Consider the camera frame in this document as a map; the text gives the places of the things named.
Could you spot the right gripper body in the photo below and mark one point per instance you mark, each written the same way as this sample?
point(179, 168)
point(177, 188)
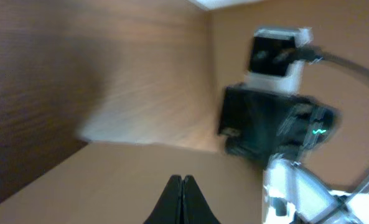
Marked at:
point(260, 124)

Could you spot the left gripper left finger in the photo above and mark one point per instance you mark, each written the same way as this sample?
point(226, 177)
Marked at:
point(168, 207)

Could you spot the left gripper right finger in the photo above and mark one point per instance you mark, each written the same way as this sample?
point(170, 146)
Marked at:
point(195, 209)

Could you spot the brown cardboard box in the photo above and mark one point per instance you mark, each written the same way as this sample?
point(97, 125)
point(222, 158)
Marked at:
point(102, 101)

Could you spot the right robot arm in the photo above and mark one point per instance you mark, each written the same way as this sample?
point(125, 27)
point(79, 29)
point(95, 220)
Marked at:
point(294, 190)

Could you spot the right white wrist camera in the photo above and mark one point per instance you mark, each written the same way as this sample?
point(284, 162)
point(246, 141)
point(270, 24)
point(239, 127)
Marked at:
point(271, 65)

